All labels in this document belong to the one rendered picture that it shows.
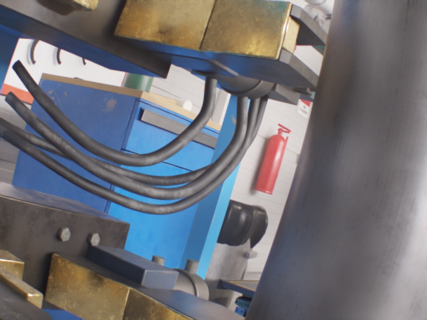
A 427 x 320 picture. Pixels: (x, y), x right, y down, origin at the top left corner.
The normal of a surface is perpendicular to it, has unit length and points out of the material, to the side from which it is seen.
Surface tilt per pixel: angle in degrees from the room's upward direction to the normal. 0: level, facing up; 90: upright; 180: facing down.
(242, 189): 90
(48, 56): 90
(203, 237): 90
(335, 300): 90
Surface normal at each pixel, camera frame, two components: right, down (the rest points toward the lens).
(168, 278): 0.82, 0.22
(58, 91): -0.49, -0.18
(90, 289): -0.26, -0.11
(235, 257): 0.59, 0.20
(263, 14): -0.69, -0.23
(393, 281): 0.01, -0.04
